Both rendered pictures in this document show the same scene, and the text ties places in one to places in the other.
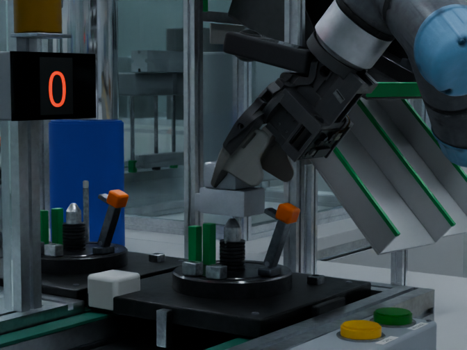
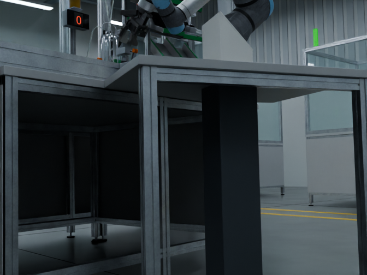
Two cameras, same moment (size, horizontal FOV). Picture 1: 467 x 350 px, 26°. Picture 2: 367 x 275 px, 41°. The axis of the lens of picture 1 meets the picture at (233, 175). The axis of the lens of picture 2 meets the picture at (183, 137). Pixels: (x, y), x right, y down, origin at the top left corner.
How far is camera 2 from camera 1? 1.37 m
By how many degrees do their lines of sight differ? 10
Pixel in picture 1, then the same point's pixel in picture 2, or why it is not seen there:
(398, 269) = not seen: hidden behind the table
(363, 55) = (147, 7)
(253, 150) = (125, 35)
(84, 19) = (108, 45)
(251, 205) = (126, 50)
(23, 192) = (71, 45)
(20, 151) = (70, 35)
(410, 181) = not seen: hidden behind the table
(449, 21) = not seen: outside the picture
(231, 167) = (121, 40)
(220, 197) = (120, 49)
